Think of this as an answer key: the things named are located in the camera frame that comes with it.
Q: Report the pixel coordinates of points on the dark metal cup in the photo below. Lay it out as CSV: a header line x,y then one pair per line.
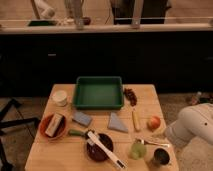
x,y
160,157

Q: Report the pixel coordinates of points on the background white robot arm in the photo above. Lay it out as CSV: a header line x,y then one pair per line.
x,y
47,11

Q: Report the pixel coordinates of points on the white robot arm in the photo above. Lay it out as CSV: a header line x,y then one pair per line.
x,y
193,121

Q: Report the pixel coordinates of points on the green plastic tray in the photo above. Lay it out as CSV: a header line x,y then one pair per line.
x,y
98,93

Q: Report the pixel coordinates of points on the dark red grapes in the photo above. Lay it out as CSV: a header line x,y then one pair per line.
x,y
130,96

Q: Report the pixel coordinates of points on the grey triangular cloth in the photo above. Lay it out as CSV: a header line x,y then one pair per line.
x,y
115,123

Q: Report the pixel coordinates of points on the blue rectangular sponge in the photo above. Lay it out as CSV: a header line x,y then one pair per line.
x,y
82,118

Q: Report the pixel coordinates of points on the white cup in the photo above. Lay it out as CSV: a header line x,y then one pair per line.
x,y
60,98

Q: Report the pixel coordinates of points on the wooden table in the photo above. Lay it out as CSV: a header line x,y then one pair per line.
x,y
69,154

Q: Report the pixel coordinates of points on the red yellow apple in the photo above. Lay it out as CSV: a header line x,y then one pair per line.
x,y
153,123

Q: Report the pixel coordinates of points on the white black box in bowl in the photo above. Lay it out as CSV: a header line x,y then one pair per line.
x,y
53,124

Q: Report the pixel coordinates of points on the silver fork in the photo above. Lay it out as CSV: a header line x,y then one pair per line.
x,y
145,142

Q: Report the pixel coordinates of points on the dark brown bowl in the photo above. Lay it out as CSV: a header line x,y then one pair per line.
x,y
95,152

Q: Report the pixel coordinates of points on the orange bowl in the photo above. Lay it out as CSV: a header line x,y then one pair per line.
x,y
60,131

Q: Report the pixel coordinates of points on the light green cup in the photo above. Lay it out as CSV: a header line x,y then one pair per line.
x,y
137,150

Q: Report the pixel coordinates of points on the black tripod stand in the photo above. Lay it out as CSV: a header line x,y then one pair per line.
x,y
6,166

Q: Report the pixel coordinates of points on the green handled utensil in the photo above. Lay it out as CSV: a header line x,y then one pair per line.
x,y
73,132

